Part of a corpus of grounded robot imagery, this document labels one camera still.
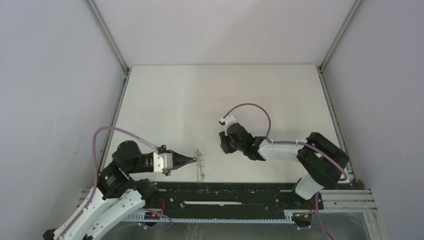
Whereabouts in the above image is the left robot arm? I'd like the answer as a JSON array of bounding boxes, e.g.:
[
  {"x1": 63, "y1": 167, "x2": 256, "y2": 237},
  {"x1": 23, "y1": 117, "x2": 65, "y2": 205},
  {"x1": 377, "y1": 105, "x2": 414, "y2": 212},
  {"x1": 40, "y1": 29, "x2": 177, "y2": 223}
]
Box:
[{"x1": 42, "y1": 140, "x2": 196, "y2": 240}]

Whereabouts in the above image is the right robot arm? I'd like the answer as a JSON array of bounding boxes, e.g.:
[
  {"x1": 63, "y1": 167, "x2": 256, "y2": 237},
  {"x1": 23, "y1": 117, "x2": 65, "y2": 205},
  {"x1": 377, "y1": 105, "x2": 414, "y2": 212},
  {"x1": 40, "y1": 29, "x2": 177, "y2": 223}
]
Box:
[{"x1": 218, "y1": 122, "x2": 349, "y2": 209}]

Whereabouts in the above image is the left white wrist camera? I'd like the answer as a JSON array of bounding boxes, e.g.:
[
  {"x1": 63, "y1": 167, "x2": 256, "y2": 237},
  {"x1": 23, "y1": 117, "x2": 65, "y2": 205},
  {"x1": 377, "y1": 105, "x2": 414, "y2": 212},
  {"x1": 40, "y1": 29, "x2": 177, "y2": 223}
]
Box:
[{"x1": 152, "y1": 152, "x2": 173, "y2": 174}]

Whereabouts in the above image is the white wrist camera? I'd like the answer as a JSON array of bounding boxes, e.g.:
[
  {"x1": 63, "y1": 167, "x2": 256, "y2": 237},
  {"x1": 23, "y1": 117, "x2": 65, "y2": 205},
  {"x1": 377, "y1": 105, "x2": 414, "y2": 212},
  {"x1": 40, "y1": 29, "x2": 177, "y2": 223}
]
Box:
[
  {"x1": 152, "y1": 152, "x2": 173, "y2": 174},
  {"x1": 218, "y1": 115, "x2": 238, "y2": 135}
]

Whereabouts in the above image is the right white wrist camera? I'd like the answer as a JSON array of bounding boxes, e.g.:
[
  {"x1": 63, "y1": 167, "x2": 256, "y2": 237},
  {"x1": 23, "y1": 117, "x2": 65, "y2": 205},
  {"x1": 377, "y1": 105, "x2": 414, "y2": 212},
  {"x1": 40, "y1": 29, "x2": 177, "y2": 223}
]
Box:
[{"x1": 218, "y1": 115, "x2": 238, "y2": 135}]

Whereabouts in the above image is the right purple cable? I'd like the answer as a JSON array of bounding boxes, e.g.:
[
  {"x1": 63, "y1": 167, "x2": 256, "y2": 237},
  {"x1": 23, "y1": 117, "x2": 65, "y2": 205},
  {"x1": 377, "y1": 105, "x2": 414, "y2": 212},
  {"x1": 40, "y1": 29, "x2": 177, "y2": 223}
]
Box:
[{"x1": 222, "y1": 102, "x2": 349, "y2": 240}]

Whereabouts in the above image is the purple cable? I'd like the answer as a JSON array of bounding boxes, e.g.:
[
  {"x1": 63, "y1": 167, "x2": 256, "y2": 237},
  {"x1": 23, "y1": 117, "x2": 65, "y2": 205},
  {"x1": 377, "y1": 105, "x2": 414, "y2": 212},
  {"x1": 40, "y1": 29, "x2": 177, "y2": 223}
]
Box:
[
  {"x1": 222, "y1": 102, "x2": 349, "y2": 240},
  {"x1": 56, "y1": 126, "x2": 175, "y2": 240}
]

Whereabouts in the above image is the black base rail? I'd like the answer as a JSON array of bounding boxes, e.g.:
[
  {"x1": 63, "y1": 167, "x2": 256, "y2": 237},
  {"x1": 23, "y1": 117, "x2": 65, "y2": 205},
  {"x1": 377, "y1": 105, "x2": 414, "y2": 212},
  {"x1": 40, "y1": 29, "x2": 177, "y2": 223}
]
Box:
[{"x1": 145, "y1": 181, "x2": 323, "y2": 221}]

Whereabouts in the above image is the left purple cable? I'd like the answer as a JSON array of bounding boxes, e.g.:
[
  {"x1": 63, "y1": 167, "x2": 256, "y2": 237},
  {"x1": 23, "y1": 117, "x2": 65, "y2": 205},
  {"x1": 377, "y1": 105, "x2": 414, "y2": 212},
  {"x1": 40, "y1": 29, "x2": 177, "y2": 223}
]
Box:
[{"x1": 56, "y1": 126, "x2": 175, "y2": 240}]

